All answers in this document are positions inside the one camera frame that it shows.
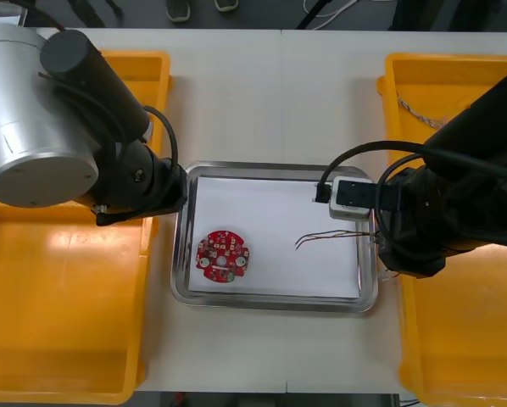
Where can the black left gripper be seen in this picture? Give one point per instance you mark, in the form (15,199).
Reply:
(168,199)

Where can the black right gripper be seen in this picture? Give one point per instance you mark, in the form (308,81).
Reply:
(414,258)

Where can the silver and black left arm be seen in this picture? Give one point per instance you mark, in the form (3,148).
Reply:
(33,127)

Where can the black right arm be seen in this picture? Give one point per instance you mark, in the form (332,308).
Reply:
(478,195)

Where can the round red circuit board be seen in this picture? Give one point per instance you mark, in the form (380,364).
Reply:
(213,254)

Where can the yellow-orange plastic bin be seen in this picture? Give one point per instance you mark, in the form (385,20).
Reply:
(427,76)
(469,339)
(67,305)
(154,72)

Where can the white sheet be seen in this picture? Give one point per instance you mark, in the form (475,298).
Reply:
(279,212)

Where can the steel tray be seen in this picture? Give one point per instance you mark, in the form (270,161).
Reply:
(279,303)

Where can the person's foot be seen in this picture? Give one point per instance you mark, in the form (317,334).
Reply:
(224,4)
(178,10)

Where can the pale grey right wrist camera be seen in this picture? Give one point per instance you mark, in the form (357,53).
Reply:
(351,197)

